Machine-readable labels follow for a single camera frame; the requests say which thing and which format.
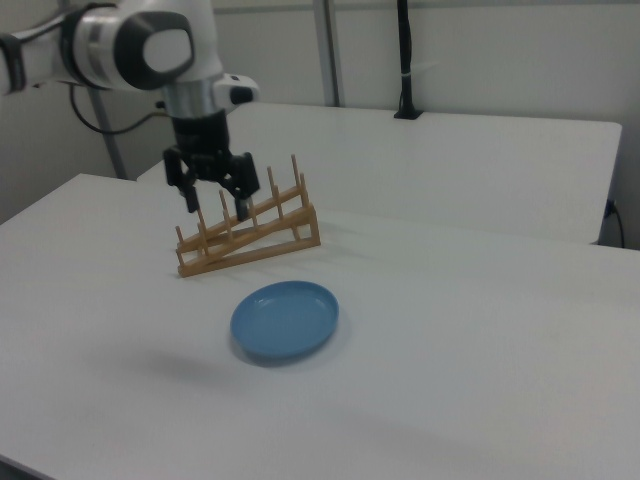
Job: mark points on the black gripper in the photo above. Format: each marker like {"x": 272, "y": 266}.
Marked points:
{"x": 202, "y": 142}

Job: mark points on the blue round plate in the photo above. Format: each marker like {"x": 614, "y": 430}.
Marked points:
{"x": 285, "y": 320}

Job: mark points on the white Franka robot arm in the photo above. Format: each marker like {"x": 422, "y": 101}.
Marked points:
{"x": 165, "y": 45}

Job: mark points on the wooden plate rack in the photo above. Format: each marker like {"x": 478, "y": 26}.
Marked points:
{"x": 280, "y": 227}

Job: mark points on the grey metal partition post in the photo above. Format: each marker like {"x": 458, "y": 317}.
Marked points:
{"x": 113, "y": 145}
{"x": 328, "y": 50}

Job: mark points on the black camera pole with base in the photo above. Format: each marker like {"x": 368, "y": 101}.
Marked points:
{"x": 406, "y": 50}

